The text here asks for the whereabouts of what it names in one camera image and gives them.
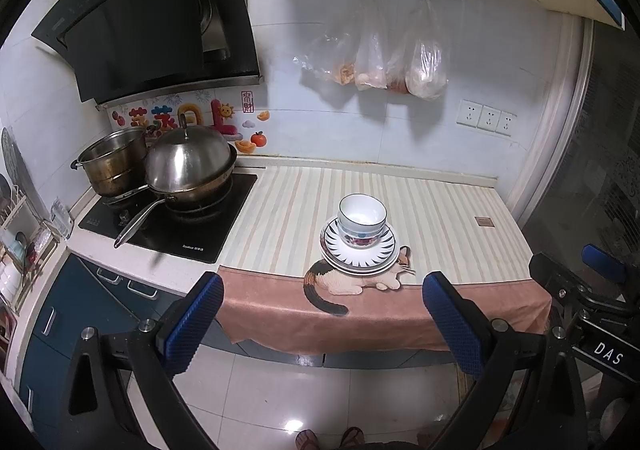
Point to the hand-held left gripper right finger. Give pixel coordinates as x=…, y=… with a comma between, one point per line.
x=450, y=325

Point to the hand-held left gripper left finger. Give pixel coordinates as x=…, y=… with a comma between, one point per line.
x=200, y=320

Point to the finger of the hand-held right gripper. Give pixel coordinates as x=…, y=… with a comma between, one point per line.
x=547, y=272
x=604, y=261

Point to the blue striped plate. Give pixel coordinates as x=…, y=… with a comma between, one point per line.
x=382, y=247

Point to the white bowl with blue pattern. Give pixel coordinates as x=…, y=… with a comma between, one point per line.
x=361, y=212

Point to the black gas stove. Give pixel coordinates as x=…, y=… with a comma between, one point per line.
x=200, y=235

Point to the frosted glass door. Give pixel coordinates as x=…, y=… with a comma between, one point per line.
x=590, y=155

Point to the blue kitchen cabinet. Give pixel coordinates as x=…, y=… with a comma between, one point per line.
x=75, y=320

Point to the steel wok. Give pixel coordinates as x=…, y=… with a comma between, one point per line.
x=200, y=190

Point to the striped tablecloth with cat print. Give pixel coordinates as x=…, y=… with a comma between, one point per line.
x=280, y=210

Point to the person's right foot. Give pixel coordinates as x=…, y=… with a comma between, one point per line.
x=352, y=437

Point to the person's foot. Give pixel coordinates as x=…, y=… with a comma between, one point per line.
x=352, y=437
x=306, y=441

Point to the person's left foot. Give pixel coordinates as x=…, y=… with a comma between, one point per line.
x=306, y=441

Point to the steel wok lid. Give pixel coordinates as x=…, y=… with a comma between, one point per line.
x=187, y=157

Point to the steel stock pot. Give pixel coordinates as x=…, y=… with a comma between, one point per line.
x=110, y=165

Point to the white dish rack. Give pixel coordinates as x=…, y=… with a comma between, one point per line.
x=25, y=250

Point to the clear plastic bag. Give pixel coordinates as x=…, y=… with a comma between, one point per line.
x=332, y=55
x=371, y=55
x=425, y=65

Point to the plastic bag with red contents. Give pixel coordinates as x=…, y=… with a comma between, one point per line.
x=397, y=77

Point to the black range hood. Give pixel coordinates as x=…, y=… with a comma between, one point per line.
x=135, y=30

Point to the white wall socket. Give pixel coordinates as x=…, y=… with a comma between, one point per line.
x=469, y=113
x=489, y=118
x=506, y=124

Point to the colourful wall stickers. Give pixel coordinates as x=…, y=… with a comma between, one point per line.
x=200, y=115

